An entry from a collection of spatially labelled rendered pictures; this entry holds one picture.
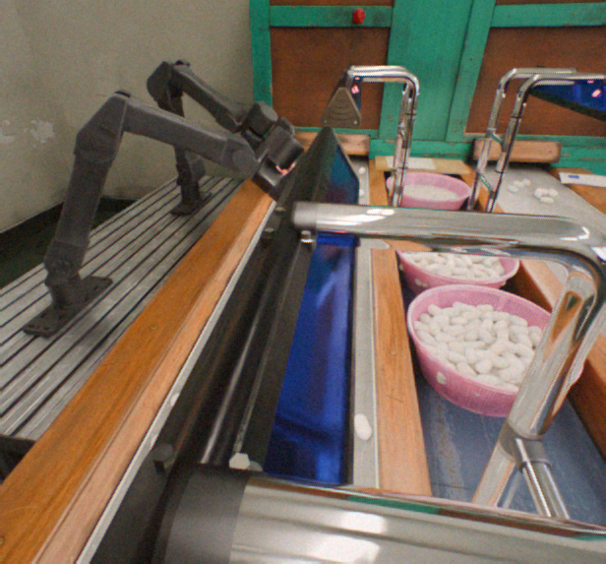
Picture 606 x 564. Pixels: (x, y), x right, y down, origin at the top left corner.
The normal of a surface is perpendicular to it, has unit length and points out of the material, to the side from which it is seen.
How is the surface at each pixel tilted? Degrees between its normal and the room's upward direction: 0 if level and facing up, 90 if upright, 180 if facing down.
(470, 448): 0
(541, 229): 45
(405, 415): 0
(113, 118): 90
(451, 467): 0
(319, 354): 58
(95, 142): 90
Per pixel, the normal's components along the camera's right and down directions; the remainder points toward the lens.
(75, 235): 0.40, 0.35
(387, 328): 0.01, -0.86
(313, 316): 0.85, -0.39
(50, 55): -0.19, 0.50
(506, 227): -0.09, -0.25
